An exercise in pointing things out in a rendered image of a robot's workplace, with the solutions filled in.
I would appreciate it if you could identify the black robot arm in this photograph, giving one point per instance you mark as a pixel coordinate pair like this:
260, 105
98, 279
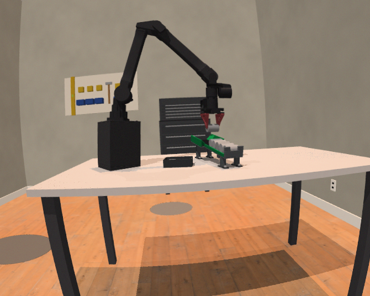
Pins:
123, 93

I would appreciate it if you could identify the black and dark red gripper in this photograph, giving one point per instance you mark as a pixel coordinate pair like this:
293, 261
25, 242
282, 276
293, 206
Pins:
212, 105

